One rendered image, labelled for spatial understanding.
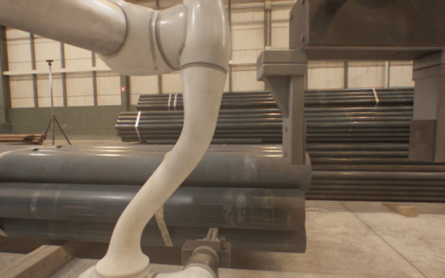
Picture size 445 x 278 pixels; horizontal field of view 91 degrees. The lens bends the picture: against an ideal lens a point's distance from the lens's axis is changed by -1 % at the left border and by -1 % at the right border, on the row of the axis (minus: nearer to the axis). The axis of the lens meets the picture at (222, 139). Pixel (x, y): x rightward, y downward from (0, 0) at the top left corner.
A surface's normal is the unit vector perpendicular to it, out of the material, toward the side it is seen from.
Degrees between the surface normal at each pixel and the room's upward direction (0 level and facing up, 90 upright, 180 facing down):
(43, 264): 90
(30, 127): 90
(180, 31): 86
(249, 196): 41
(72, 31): 145
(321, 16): 90
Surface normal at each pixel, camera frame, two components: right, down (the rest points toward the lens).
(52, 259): 0.99, 0.00
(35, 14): 0.65, 0.74
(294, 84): 0.03, 0.07
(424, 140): -1.00, 0.01
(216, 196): -0.08, -0.70
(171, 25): -0.24, -0.07
